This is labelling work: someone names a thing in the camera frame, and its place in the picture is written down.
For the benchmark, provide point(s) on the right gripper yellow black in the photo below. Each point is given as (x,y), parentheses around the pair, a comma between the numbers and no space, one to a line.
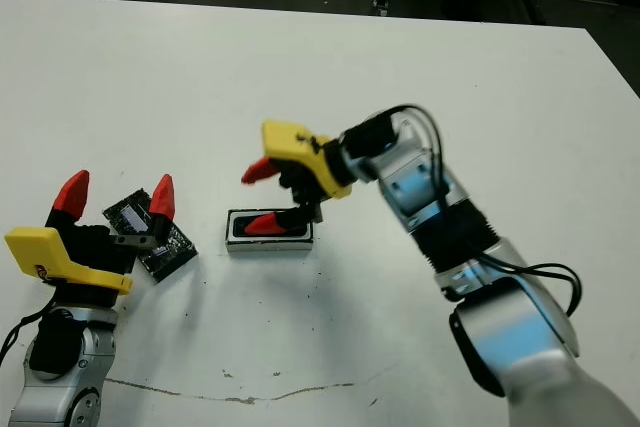
(295,144)

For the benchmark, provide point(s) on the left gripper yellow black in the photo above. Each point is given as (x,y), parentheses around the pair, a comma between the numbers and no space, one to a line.
(35,247)

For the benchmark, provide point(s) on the shiny black box lid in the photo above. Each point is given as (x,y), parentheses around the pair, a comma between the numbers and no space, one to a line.
(170,252)

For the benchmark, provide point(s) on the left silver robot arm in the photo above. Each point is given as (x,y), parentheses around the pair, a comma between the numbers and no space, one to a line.
(60,397)

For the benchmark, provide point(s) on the white lined box base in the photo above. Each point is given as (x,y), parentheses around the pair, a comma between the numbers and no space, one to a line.
(270,246)

